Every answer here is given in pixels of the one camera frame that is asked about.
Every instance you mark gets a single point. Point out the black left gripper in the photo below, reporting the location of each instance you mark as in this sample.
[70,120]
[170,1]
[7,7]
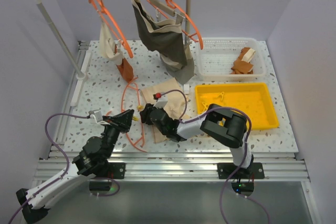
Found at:
[124,119]

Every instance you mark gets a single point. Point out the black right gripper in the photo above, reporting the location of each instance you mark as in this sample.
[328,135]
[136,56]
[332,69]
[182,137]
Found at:
[144,114]

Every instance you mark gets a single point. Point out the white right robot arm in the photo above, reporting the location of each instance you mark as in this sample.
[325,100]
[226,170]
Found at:
[229,126]

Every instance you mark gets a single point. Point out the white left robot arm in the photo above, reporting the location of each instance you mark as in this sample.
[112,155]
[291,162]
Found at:
[92,162]

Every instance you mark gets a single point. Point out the orange hanging underwear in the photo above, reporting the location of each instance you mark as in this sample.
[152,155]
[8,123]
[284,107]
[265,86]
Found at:
[123,65]

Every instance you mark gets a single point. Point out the beige hanging underwear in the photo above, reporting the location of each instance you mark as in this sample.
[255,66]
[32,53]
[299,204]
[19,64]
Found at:
[107,46]

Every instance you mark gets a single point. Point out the grey hanging underwear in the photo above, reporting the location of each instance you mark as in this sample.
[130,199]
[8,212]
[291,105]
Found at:
[165,37]

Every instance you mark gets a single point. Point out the wooden clip hanger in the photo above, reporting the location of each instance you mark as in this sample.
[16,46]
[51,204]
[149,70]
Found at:
[163,9]

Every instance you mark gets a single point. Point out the brown and cream underwear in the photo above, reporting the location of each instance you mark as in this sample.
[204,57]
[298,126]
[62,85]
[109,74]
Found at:
[242,64]

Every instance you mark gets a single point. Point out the orange hanger with clothes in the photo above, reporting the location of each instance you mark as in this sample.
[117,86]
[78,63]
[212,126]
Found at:
[111,23]

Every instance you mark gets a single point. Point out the pile of cream clothespins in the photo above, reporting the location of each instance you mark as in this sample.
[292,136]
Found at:
[206,99]

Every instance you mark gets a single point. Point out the white plastic basket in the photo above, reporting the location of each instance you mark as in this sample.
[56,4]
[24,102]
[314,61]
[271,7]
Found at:
[216,59]

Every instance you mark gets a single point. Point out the yellow plastic tray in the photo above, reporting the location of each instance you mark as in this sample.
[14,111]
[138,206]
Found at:
[251,98]

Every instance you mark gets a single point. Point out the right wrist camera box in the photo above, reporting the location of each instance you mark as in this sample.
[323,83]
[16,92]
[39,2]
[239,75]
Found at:
[161,100]

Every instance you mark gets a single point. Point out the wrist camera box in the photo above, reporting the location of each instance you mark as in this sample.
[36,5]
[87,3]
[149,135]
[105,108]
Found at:
[95,116]
[161,100]

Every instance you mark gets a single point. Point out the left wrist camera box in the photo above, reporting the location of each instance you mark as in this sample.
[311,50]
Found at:
[95,116]

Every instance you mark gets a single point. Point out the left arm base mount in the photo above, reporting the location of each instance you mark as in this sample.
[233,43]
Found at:
[105,184]

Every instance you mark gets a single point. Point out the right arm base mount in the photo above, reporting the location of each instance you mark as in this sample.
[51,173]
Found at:
[243,179]

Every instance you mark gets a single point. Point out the aluminium rail frame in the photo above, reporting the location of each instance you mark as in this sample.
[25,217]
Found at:
[194,160]

